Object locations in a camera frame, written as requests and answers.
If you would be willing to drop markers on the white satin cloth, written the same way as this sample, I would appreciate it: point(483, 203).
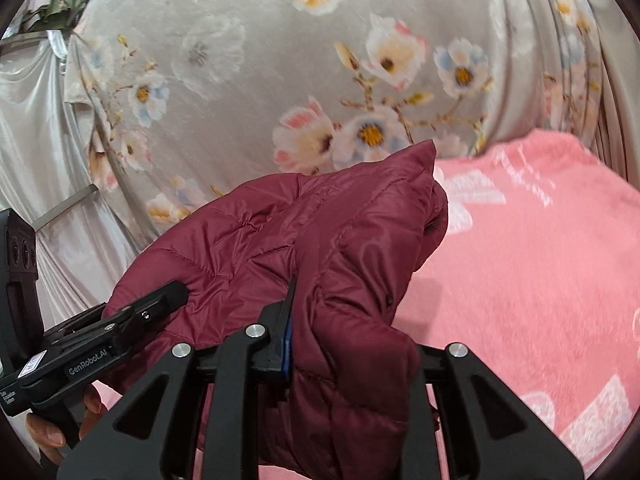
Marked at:
point(55, 145)

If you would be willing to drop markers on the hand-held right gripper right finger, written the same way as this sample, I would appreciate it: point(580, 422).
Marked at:
point(450, 375)

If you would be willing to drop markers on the grey metal bar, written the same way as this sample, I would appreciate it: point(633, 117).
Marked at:
point(65, 207)

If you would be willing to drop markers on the grey floral blanket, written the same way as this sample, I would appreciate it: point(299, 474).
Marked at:
point(280, 60)

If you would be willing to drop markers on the pink fleece blanket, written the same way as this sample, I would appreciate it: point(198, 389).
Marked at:
point(525, 285)

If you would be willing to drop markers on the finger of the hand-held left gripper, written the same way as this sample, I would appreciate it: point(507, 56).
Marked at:
point(155, 302)

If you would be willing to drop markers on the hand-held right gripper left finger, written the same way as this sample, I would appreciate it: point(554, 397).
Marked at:
point(287, 345)

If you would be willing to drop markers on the maroon puffer jacket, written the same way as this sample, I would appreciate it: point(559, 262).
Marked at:
point(300, 240)

